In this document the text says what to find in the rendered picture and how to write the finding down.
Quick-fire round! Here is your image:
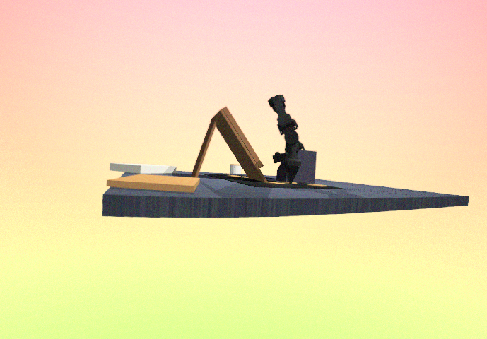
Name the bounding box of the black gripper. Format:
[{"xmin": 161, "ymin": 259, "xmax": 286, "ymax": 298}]
[{"xmin": 282, "ymin": 145, "xmax": 302, "ymax": 184}]

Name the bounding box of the white flat square slab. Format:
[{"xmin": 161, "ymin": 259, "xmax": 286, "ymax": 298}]
[{"xmin": 110, "ymin": 163, "xmax": 177, "ymax": 174}]

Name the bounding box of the small grey cylinder with orange top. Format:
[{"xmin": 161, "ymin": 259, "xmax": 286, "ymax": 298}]
[{"xmin": 230, "ymin": 164, "xmax": 242, "ymax": 174}]

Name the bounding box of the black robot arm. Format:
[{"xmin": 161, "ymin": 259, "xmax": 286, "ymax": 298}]
[{"xmin": 267, "ymin": 95, "xmax": 304, "ymax": 164}]

